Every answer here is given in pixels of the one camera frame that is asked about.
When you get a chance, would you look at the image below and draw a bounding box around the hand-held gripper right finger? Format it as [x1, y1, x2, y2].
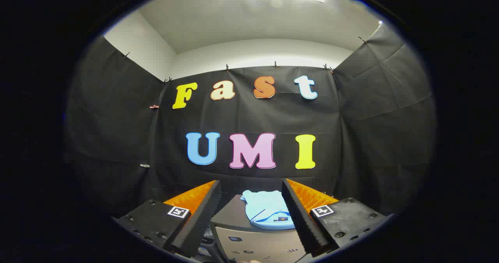
[281, 178, 392, 258]

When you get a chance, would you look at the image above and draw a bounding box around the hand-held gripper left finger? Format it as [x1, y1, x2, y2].
[113, 180, 222, 259]

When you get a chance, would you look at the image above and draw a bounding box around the light blue shirt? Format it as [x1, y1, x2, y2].
[241, 190, 296, 230]

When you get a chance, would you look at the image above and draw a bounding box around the black backdrop cloth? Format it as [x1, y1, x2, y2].
[64, 23, 436, 217]

